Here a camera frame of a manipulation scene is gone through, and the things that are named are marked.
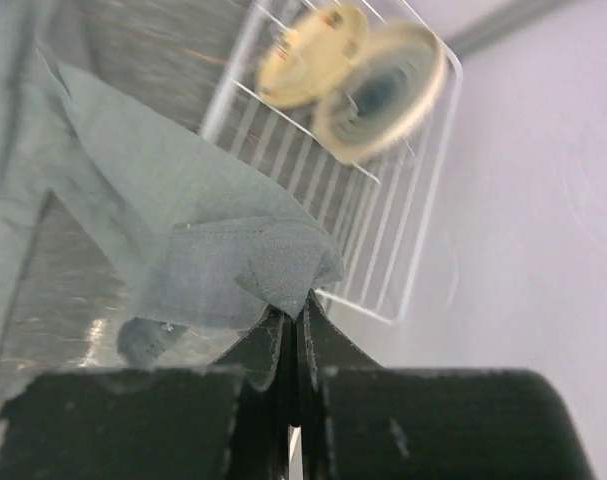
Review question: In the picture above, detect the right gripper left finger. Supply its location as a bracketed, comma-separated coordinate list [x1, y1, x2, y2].
[0, 310, 292, 479]

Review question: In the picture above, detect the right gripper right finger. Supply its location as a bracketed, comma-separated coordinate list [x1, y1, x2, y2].
[297, 296, 594, 479]

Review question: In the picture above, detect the grey button shirt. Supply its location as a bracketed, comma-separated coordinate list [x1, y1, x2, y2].
[0, 1, 344, 367]

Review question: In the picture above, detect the beige bowl blue centre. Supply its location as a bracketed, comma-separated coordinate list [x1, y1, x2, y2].
[312, 22, 448, 166]

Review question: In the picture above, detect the beige plate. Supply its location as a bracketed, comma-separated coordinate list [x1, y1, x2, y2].
[255, 4, 369, 109]

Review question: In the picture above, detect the white wire basket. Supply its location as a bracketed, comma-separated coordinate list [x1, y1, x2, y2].
[200, 1, 463, 325]

